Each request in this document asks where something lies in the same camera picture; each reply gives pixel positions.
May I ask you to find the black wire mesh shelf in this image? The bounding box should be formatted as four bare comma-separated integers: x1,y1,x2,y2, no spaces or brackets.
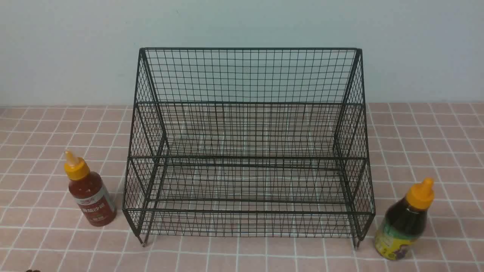
122,48,376,247

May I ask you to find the red sauce bottle yellow cap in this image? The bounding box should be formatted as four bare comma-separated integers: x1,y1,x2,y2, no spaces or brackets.
64,150,116,227

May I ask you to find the dark sauce bottle yellow cap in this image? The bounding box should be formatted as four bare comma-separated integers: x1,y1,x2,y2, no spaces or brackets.
374,178,434,260

